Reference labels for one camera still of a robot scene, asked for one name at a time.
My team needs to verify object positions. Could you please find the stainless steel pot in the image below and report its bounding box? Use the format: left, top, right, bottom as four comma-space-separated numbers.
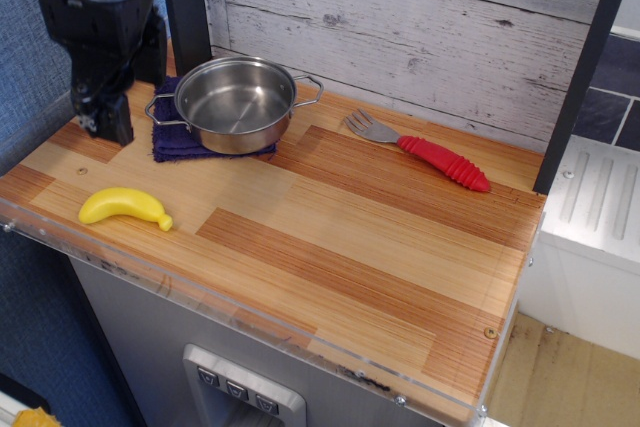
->
145, 56, 324, 155

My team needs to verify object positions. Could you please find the black left vertical post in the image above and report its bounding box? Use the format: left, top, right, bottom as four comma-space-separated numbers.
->
166, 0, 211, 75

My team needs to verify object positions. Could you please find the black right vertical post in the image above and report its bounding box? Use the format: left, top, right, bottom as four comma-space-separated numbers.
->
533, 0, 622, 195

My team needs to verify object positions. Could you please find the fork with red handle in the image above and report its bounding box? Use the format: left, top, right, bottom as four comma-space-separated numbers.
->
344, 109, 491, 192

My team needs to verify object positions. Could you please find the clear acrylic edge guard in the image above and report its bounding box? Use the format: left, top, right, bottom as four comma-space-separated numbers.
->
0, 196, 546, 423

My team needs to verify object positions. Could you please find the yellow object at corner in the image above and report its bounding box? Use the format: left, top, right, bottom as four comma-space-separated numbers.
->
11, 408, 62, 427

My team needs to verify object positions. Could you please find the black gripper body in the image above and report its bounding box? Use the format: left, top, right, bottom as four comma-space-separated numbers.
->
33, 0, 169, 103

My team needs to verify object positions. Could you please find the white ridged appliance top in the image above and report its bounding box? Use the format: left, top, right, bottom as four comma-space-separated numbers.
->
541, 135, 639, 264

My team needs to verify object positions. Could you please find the black vertical post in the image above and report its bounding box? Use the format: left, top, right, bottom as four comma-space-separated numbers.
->
166, 0, 211, 75
533, 0, 622, 195

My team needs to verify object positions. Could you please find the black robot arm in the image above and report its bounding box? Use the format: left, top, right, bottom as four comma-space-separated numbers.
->
38, 0, 167, 146

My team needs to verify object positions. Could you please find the purple cloth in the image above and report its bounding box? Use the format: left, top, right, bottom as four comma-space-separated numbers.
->
151, 74, 278, 164

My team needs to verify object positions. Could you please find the yellow toy banana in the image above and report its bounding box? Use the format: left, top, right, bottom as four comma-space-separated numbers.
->
78, 187, 173, 231

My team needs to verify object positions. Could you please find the silver dispenser panel with buttons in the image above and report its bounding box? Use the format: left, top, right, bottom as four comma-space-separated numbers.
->
183, 344, 307, 426

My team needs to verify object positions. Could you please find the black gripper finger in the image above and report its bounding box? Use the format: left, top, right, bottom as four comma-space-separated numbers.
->
96, 94, 134, 146
71, 94, 100, 137

